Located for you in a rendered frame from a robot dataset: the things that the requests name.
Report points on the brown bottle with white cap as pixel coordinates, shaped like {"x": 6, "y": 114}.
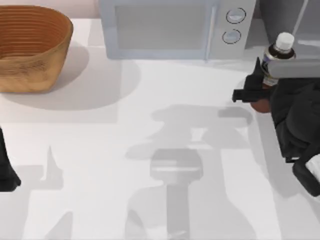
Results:
{"x": 281, "y": 50}

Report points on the round microwave knob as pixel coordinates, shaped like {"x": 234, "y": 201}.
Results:
{"x": 235, "y": 15}
{"x": 231, "y": 36}

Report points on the pale microwave oven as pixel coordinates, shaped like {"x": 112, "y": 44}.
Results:
{"x": 247, "y": 15}

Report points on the microwave oven door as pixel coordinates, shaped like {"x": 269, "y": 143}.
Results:
{"x": 160, "y": 27}

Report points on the wooden basket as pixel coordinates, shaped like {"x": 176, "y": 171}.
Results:
{"x": 30, "y": 72}

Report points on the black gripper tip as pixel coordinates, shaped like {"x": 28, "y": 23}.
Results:
{"x": 6, "y": 170}

